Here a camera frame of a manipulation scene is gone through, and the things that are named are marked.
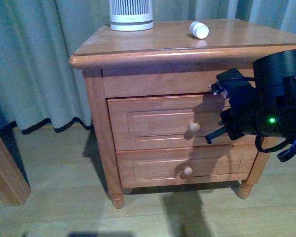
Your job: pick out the white air purifier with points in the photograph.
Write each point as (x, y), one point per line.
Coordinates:
(131, 15)

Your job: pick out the white medicine bottle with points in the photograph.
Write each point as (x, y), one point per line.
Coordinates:
(199, 30)

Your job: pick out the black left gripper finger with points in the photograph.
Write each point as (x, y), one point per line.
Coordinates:
(212, 135)

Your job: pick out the grey curtain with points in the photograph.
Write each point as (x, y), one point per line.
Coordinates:
(37, 37)

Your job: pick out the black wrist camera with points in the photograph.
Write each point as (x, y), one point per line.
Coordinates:
(231, 83)

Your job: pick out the wooden furniture leg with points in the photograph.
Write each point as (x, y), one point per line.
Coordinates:
(14, 190)

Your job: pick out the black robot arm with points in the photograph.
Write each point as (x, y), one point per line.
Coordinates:
(264, 105)

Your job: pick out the wooden drawer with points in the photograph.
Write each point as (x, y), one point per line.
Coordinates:
(145, 123)
(166, 167)

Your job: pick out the wooden nightstand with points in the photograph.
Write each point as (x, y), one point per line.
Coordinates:
(168, 60)

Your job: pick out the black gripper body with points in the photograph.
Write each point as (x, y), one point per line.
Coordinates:
(240, 120)

